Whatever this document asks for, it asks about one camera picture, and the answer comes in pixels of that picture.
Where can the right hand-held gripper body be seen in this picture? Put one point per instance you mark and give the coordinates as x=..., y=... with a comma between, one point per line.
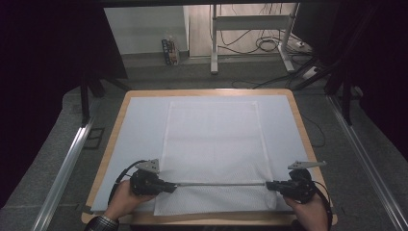
x=298, y=189

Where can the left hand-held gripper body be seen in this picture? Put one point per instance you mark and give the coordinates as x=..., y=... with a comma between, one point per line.
x=146, y=183

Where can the white mesh laundry bag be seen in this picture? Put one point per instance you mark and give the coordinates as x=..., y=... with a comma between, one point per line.
x=211, y=144

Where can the person's right hand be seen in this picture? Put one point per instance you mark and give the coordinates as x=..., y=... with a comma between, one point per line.
x=308, y=215

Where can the person's left hand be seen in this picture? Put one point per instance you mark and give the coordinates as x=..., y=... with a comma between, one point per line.
x=123, y=200

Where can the pale blue table mat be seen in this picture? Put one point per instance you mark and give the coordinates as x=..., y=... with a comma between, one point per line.
x=141, y=128

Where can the black wristband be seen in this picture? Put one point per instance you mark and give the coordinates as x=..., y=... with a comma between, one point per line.
x=102, y=224

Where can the black metal stand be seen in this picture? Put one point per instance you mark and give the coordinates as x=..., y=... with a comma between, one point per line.
x=84, y=102
x=345, y=102

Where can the wooden table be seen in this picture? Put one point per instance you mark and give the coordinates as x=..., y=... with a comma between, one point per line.
x=208, y=92

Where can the white power strip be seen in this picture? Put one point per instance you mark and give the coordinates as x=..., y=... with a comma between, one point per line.
x=310, y=72

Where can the printed carton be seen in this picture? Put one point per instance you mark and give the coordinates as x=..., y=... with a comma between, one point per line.
x=170, y=51

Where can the dark curtain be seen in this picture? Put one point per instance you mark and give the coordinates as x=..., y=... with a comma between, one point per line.
x=38, y=80
x=385, y=64

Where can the aluminium rail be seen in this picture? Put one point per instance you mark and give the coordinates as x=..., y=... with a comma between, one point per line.
x=365, y=160
x=64, y=176

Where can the white desk frame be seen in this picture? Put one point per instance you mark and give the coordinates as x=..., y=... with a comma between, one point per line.
x=214, y=48

